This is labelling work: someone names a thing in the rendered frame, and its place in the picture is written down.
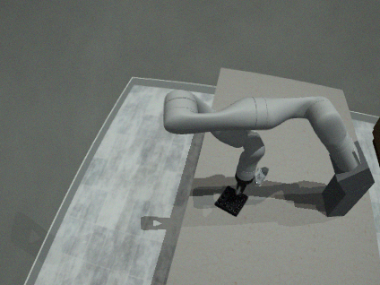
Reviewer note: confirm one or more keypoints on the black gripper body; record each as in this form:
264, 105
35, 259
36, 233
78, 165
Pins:
242, 183

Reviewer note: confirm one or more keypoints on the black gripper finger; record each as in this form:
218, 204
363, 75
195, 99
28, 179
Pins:
240, 191

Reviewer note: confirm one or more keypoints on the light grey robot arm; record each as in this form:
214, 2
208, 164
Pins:
229, 125

